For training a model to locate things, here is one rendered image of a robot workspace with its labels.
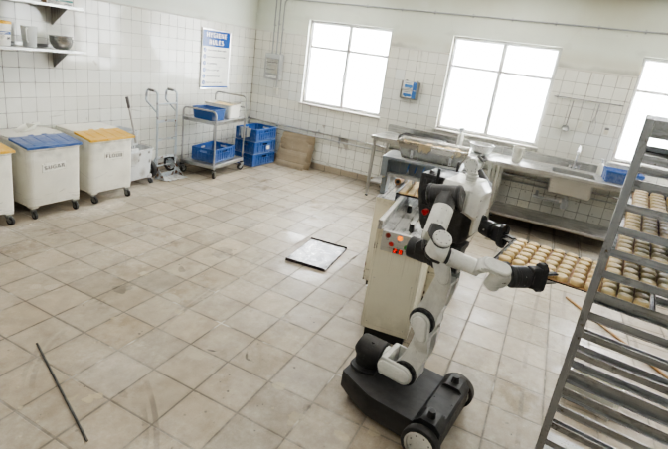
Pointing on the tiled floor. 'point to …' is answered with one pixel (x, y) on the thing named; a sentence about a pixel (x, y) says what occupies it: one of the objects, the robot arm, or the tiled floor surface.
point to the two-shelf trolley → (213, 139)
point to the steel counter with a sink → (571, 175)
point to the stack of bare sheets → (317, 254)
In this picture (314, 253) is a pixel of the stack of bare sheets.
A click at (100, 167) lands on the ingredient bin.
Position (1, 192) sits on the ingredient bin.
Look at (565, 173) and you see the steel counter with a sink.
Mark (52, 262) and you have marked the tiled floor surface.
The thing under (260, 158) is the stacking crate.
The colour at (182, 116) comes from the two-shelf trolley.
